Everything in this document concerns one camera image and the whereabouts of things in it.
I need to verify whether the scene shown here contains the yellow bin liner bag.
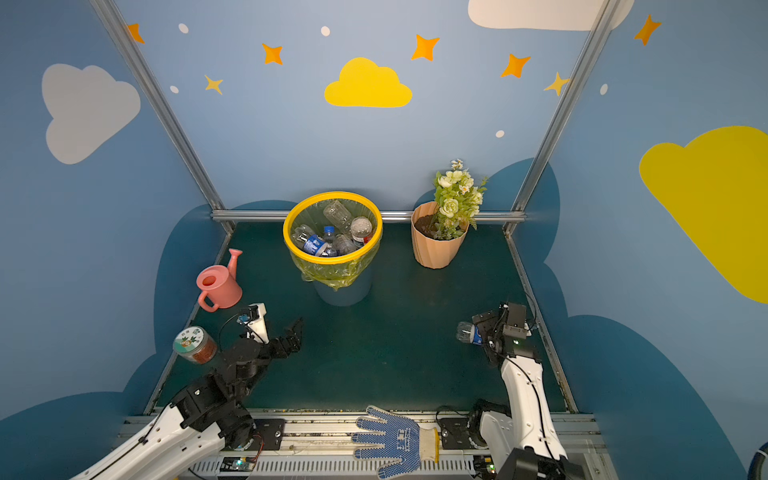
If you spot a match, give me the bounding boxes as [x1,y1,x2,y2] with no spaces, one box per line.
[282,191,383,290]

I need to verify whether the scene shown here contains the clear bottle white cap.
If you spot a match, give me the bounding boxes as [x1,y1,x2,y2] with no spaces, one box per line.
[333,234,359,256]

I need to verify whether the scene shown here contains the small bottle blue cap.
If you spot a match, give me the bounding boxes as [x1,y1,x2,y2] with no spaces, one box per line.
[323,225,337,249]

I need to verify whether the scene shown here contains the round floral tin can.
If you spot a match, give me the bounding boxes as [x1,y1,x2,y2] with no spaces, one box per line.
[173,326,218,365]

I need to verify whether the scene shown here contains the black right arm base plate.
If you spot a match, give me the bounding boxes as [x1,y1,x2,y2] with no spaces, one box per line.
[437,417,478,450]

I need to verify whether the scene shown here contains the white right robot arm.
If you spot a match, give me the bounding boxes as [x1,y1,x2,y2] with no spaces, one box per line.
[468,302,585,479]

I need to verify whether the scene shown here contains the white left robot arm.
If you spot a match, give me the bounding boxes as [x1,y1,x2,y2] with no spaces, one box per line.
[75,319,304,479]

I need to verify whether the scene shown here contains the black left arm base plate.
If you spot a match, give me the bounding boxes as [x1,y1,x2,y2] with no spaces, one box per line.
[254,418,286,451]

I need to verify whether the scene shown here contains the aluminium frame rail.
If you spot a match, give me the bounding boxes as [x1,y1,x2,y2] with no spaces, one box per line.
[89,0,625,236]

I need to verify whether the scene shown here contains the artificial white flower plant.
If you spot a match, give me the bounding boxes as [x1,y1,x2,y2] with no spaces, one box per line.
[428,159,488,241]

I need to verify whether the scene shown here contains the blue dotted work glove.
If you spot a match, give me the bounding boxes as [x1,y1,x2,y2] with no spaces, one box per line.
[351,405,441,480]

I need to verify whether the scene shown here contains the pink watering can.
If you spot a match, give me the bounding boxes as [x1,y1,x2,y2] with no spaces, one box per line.
[196,248,243,313]

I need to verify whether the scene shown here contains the crushed clear bottle red label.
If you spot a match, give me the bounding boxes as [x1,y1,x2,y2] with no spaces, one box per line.
[350,216,374,244]

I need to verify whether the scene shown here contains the peach ribbed flower pot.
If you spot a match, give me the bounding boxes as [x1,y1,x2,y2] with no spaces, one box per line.
[411,201,467,270]

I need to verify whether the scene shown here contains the blue ribbed trash bin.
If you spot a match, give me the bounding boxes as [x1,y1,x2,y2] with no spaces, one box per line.
[314,267,373,307]

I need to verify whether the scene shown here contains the crushed bottle blue label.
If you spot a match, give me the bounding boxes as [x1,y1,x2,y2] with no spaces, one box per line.
[456,322,483,346]

